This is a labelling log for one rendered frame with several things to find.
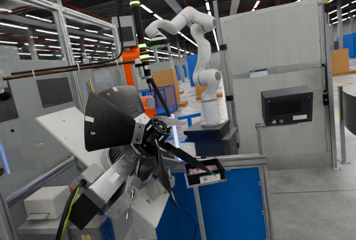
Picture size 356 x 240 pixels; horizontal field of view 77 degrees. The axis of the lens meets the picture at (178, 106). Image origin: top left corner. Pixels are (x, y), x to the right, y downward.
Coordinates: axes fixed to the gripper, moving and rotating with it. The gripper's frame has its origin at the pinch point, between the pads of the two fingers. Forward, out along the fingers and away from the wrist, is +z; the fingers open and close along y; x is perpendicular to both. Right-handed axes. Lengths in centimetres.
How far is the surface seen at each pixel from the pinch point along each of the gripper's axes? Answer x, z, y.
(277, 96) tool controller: -39, 4, -63
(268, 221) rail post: -123, 11, -54
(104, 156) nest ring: -44, 36, 29
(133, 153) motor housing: -43, 38, 16
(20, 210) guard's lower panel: -67, 35, 79
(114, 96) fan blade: -21.8, 15.2, 25.1
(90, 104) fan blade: -15, 48, 24
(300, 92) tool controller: -38, 5, -75
